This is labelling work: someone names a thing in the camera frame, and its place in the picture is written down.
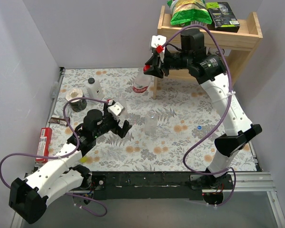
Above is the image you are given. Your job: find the green snack bag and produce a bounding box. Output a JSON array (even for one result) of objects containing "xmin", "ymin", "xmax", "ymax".
[{"xmin": 167, "ymin": 0, "xmax": 212, "ymax": 27}]

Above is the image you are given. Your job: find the yellow squeeze bottle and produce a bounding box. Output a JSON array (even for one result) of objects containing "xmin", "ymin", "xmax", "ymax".
[{"xmin": 79, "ymin": 157, "xmax": 87, "ymax": 163}]

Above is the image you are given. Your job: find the clear bottle back left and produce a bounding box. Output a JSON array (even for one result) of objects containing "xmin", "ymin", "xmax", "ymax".
[{"xmin": 114, "ymin": 92, "xmax": 128, "ymax": 119}]

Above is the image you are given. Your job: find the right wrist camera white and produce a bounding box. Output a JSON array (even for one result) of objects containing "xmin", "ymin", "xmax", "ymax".
[{"xmin": 149, "ymin": 35, "xmax": 167, "ymax": 56}]

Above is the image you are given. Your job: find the dark patterned jar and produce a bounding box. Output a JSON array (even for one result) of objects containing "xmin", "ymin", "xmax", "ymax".
[{"xmin": 66, "ymin": 88, "xmax": 87, "ymax": 112}]

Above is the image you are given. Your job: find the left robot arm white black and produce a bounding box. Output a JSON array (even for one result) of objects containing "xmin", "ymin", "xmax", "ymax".
[{"xmin": 9, "ymin": 102, "xmax": 132, "ymax": 224}]

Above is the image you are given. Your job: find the red bottle cap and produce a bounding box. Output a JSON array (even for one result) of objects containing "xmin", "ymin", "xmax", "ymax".
[{"xmin": 143, "ymin": 65, "xmax": 151, "ymax": 72}]

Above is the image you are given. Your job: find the floral table mat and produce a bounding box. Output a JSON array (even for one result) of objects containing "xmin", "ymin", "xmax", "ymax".
[{"xmin": 47, "ymin": 67, "xmax": 256, "ymax": 172}]

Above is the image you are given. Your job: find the red-label clear bottle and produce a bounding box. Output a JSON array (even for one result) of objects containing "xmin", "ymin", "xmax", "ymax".
[{"xmin": 133, "ymin": 69, "xmax": 152, "ymax": 93}]

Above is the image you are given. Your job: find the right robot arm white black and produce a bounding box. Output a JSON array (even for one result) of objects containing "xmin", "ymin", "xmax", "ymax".
[{"xmin": 143, "ymin": 26, "xmax": 262, "ymax": 189}]

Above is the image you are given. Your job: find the purple cable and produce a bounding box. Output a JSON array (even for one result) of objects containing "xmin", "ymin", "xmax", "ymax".
[
  {"xmin": 0, "ymin": 97, "xmax": 114, "ymax": 217},
  {"xmin": 165, "ymin": 24, "xmax": 237, "ymax": 207}
]

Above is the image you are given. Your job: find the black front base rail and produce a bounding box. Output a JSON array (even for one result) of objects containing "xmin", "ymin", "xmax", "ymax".
[{"xmin": 64, "ymin": 171, "xmax": 236, "ymax": 201}]

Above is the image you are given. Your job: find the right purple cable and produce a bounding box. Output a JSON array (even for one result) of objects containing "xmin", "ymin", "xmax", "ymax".
[{"xmin": 165, "ymin": 24, "xmax": 237, "ymax": 207}]

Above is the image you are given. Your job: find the black green box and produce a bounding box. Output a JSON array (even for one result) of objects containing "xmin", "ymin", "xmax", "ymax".
[{"xmin": 206, "ymin": 2, "xmax": 240, "ymax": 33}]

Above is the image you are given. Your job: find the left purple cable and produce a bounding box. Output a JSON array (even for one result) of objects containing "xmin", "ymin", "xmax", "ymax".
[{"xmin": 0, "ymin": 97, "xmax": 114, "ymax": 217}]

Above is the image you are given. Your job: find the white square bottle black cap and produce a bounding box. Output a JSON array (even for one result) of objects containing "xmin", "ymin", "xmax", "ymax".
[{"xmin": 85, "ymin": 77, "xmax": 104, "ymax": 100}]

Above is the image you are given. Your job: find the brown snack bar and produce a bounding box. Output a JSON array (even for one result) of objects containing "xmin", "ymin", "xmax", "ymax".
[{"xmin": 48, "ymin": 117, "xmax": 67, "ymax": 126}]

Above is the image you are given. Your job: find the wooden shelf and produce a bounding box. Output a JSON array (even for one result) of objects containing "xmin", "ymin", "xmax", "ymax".
[{"xmin": 152, "ymin": 5, "xmax": 263, "ymax": 100}]

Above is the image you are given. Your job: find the red flat box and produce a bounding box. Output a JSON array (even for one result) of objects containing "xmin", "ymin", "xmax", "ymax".
[{"xmin": 37, "ymin": 127, "xmax": 52, "ymax": 157}]

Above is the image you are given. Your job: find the clear bottle centre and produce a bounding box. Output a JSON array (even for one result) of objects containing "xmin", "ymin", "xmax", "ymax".
[{"xmin": 144, "ymin": 109, "xmax": 158, "ymax": 135}]

